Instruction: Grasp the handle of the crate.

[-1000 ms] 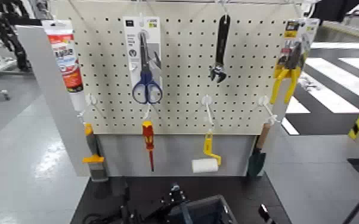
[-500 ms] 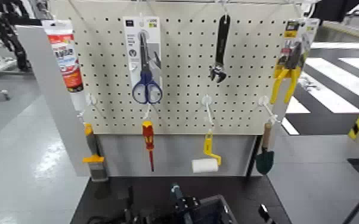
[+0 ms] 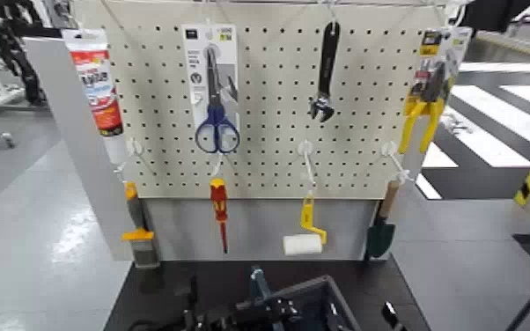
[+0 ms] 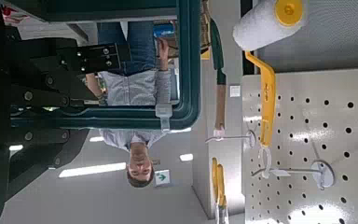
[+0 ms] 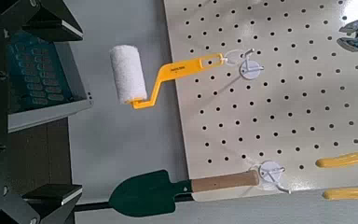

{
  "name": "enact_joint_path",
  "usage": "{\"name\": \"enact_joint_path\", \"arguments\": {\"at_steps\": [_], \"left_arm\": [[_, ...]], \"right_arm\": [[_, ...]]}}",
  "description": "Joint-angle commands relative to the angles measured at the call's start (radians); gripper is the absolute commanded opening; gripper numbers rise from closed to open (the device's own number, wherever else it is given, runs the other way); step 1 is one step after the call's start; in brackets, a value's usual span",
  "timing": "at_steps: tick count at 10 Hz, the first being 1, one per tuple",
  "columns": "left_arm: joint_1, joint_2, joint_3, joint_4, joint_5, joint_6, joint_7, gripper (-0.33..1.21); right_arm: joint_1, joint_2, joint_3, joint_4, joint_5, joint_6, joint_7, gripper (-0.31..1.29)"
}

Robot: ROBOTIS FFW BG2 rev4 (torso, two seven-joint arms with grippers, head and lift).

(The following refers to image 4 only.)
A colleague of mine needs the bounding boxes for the green exit sign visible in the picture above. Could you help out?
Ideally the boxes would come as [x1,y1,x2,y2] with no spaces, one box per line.
[154,169,172,187]

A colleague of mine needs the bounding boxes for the yellow pliers in package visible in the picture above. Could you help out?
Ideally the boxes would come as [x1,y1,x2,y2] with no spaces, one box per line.
[211,157,228,224]

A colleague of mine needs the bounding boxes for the person in grey shirt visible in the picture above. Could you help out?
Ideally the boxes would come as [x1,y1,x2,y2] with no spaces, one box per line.
[85,21,181,189]

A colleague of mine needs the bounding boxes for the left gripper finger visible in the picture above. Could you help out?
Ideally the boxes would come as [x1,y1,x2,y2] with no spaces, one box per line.
[5,37,132,109]
[8,128,90,185]

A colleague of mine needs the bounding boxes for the yellow handled paint roller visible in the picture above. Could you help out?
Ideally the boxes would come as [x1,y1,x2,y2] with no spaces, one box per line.
[232,0,309,148]

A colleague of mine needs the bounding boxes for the grey display stand panel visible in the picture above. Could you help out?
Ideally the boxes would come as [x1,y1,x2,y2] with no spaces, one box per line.
[192,0,358,218]

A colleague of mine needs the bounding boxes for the grey handle clip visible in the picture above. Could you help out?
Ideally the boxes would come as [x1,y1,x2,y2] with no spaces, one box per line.
[155,104,173,133]

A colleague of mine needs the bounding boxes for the white pegboard hook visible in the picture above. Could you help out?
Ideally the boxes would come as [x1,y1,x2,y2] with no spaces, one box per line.
[251,159,337,190]
[204,129,257,148]

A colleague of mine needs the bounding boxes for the white perforated pegboard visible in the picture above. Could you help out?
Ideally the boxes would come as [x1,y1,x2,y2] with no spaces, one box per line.
[241,67,358,224]

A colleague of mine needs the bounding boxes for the green trowel wooden handle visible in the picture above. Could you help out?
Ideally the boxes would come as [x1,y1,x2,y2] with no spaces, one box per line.
[210,18,227,132]

